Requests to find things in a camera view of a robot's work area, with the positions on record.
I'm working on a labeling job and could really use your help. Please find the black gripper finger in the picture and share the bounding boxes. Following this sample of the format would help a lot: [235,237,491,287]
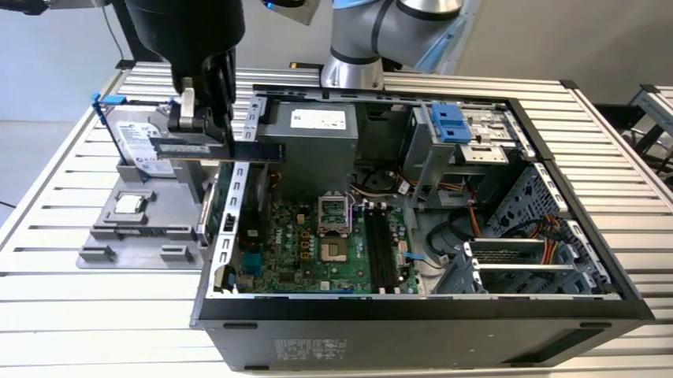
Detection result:
[167,49,238,162]

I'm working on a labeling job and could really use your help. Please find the dark RAM stick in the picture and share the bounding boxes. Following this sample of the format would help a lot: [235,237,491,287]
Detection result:
[150,135,289,165]
[117,230,171,240]

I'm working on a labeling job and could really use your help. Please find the white-clipped RAM slot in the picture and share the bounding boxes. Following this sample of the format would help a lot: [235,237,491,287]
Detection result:
[372,203,388,294]
[384,203,401,294]

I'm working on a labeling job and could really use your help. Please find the grey power supply unit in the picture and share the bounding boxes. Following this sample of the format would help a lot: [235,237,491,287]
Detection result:
[256,100,362,198]

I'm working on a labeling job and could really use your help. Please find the hard disk in blue carrier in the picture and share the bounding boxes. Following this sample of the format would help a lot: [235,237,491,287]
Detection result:
[89,93,178,183]

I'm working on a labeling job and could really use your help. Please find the green graphics card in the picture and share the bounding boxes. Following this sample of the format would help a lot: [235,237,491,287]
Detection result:
[197,161,237,248]

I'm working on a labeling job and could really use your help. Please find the grey parts rack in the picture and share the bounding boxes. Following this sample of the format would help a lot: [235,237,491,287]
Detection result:
[77,159,221,272]

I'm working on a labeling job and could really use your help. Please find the silver CPU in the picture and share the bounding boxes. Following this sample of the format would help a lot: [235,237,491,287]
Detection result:
[114,195,145,216]

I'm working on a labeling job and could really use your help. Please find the green motherboard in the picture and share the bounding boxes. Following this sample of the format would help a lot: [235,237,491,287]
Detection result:
[235,196,422,295]

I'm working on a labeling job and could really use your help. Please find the metal socket cover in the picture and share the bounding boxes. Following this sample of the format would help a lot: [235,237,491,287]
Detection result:
[317,190,353,234]

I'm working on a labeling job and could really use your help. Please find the black round fan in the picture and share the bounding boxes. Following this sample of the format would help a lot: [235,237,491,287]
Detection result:
[360,167,404,196]

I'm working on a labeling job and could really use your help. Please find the silver optical drive cage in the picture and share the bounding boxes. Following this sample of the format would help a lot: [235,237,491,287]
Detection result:
[404,100,531,208]

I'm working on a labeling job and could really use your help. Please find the blue expansion slot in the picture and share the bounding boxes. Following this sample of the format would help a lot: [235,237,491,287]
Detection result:
[241,254,265,276]

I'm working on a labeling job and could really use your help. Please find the blue drive latch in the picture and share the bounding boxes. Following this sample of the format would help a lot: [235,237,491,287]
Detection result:
[429,102,469,143]

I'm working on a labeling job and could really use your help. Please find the CPU socket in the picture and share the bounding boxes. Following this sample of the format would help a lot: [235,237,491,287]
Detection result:
[318,234,353,265]

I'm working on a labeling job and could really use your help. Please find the grey disk bay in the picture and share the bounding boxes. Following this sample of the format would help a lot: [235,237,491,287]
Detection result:
[436,220,616,295]

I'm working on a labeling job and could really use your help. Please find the black and grey PC case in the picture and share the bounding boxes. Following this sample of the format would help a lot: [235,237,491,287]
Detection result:
[189,83,656,373]

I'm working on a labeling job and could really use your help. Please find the metal slat side table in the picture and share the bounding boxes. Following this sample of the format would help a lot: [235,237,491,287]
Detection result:
[628,83,673,133]

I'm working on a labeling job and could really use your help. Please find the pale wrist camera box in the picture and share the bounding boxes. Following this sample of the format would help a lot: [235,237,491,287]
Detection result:
[261,0,324,27]

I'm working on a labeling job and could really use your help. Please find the orange wires in drive cage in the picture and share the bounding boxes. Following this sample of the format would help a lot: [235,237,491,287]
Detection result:
[440,176,468,195]

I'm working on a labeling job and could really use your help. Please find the black data cable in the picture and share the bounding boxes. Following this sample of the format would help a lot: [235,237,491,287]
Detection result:
[424,218,474,271]

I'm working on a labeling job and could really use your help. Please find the single orange wire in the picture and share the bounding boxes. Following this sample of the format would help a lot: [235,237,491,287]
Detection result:
[465,196,481,240]

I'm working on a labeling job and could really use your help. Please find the orange yellow wire bundle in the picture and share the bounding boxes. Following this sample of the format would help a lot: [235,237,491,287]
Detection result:
[536,214,564,271]

